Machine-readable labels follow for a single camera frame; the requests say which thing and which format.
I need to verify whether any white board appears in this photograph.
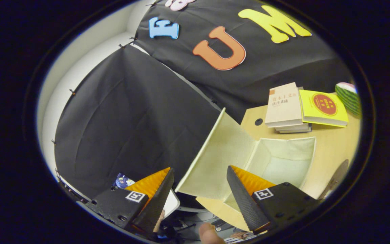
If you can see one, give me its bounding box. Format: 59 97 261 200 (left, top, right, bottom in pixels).
163 190 180 218

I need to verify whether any grey book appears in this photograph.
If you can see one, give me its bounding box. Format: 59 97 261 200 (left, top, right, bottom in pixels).
275 123 312 134

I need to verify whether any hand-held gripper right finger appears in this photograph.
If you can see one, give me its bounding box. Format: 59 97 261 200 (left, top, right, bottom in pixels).
226 165 319 235

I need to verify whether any watermelon slice plush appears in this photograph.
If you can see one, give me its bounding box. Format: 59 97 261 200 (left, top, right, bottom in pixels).
335 82 362 117

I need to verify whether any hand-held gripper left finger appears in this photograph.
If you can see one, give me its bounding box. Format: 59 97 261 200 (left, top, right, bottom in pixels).
91 167 175 233

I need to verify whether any beige book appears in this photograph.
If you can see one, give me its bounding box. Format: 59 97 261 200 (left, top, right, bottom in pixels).
265 82 304 128

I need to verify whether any yellow book red emblem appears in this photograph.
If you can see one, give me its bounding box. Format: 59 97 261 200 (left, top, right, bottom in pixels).
299 89 349 128

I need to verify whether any blue printed packet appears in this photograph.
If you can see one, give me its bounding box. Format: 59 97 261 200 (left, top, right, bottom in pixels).
113 173 135 189

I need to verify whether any cream fabric storage box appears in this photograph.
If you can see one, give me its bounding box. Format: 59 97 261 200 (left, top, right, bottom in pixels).
175 108 317 232

